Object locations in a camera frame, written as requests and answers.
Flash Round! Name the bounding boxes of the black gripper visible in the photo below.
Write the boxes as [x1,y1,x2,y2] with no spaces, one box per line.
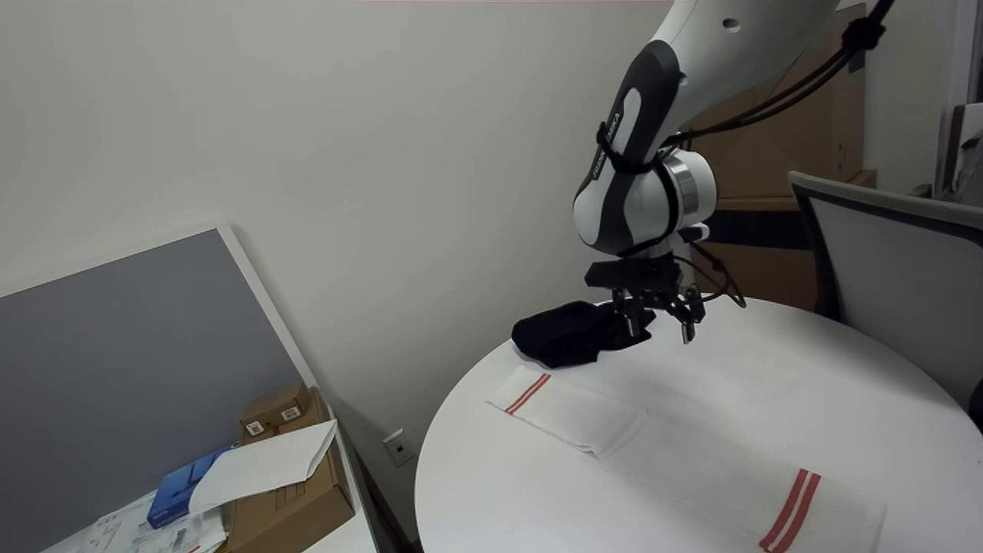
[587,255,707,342]

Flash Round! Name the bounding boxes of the white towel with red stripes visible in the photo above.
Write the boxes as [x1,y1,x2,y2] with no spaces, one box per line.
[488,369,885,553]

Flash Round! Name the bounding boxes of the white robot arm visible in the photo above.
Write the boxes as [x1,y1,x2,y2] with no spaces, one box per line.
[572,0,893,342]

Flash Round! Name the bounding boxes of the black cloth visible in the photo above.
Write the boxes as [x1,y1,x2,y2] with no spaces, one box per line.
[514,301,651,369]

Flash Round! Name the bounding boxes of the stacked cardboard boxes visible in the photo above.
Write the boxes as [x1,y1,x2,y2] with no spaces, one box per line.
[695,67,865,310]

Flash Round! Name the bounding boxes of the brown cardboard box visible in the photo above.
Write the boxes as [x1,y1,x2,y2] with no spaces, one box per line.
[222,387,355,553]

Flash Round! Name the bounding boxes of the blue object on desk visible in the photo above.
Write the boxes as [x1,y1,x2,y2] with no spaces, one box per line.
[146,449,222,528]

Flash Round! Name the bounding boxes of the grey partition panel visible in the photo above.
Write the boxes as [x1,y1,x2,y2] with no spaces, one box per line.
[0,227,309,553]

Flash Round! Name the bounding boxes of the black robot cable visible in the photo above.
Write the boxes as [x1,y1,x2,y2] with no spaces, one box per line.
[664,0,900,149]

